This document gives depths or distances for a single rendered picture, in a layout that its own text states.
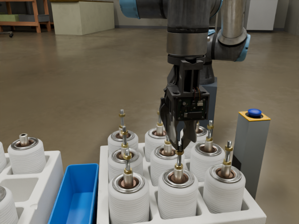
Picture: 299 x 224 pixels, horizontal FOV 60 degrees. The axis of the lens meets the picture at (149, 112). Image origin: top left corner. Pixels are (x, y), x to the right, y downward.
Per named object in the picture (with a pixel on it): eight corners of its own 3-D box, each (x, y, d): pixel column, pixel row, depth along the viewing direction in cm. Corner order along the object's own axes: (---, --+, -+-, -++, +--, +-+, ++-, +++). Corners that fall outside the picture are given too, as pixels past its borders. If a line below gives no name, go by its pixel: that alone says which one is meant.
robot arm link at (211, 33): (190, 56, 128) (191, 28, 123) (217, 58, 123) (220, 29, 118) (183, 61, 118) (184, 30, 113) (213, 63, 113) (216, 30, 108)
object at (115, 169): (113, 197, 82) (109, 147, 75) (143, 196, 82) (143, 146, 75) (109, 220, 73) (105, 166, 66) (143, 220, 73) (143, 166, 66)
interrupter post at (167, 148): (167, 150, 74) (167, 140, 73) (173, 153, 72) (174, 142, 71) (161, 153, 72) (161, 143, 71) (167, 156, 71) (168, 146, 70)
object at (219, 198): (222, 213, 76) (229, 160, 69) (244, 238, 67) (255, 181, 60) (193, 221, 73) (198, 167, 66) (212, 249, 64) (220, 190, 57)
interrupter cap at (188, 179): (197, 174, 63) (197, 171, 63) (189, 193, 57) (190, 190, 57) (167, 167, 66) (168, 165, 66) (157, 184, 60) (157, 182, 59)
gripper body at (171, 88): (169, 125, 49) (171, 61, 44) (162, 108, 57) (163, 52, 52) (208, 123, 49) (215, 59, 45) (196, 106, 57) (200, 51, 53)
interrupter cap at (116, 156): (112, 150, 74) (112, 147, 74) (139, 149, 74) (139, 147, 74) (109, 164, 67) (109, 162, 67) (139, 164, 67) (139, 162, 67)
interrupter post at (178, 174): (184, 177, 62) (185, 166, 61) (181, 183, 60) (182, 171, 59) (175, 175, 63) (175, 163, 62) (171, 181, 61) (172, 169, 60)
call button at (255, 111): (244, 114, 82) (245, 108, 82) (256, 114, 83) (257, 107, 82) (251, 119, 79) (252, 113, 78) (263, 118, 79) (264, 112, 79)
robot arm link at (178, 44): (163, 30, 51) (204, 29, 51) (163, 53, 52) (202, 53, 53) (171, 33, 44) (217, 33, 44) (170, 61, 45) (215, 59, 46)
